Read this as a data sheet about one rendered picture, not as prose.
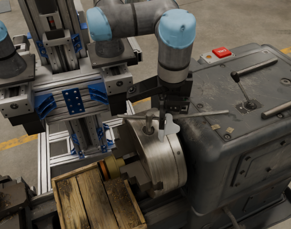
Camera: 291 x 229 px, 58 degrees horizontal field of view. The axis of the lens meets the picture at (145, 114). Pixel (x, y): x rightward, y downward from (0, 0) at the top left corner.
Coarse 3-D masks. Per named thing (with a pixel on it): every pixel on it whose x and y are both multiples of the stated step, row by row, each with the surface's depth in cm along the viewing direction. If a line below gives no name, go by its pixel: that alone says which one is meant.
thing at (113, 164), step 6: (108, 156) 96; (102, 162) 93; (108, 162) 92; (114, 162) 93; (120, 162) 94; (102, 168) 92; (108, 168) 92; (114, 168) 92; (102, 174) 91; (108, 174) 92; (114, 174) 92; (120, 174) 93
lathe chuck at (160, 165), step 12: (132, 120) 91; (144, 120) 90; (156, 120) 90; (132, 132) 91; (144, 132) 86; (156, 132) 87; (144, 144) 84; (156, 144) 85; (168, 144) 86; (144, 156) 85; (156, 156) 84; (168, 156) 85; (144, 168) 91; (156, 168) 84; (168, 168) 85; (156, 180) 85; (168, 180) 87; (156, 192) 88
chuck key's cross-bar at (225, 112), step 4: (204, 112) 79; (208, 112) 79; (212, 112) 78; (216, 112) 78; (220, 112) 78; (224, 112) 77; (228, 112) 77; (120, 116) 82; (124, 116) 82; (128, 116) 82; (132, 116) 82; (136, 116) 82; (140, 116) 82; (144, 116) 82; (156, 116) 82; (176, 116) 81; (180, 116) 80; (184, 116) 80; (188, 116) 80; (192, 116) 80; (196, 116) 79; (200, 116) 79
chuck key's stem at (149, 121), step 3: (150, 111) 81; (147, 114) 80; (150, 114) 80; (147, 117) 81; (150, 117) 80; (147, 120) 82; (150, 120) 82; (147, 123) 83; (150, 123) 83; (147, 126) 84; (150, 126) 84; (147, 129) 86; (150, 129) 87
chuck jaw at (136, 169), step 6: (138, 162) 94; (120, 168) 93; (126, 168) 92; (132, 168) 92; (138, 168) 92; (126, 174) 92; (132, 174) 90; (138, 174) 90; (144, 174) 89; (132, 180) 90; (138, 180) 88; (144, 180) 87; (150, 180) 87; (138, 186) 90; (144, 186) 87; (150, 186) 89; (156, 186) 88
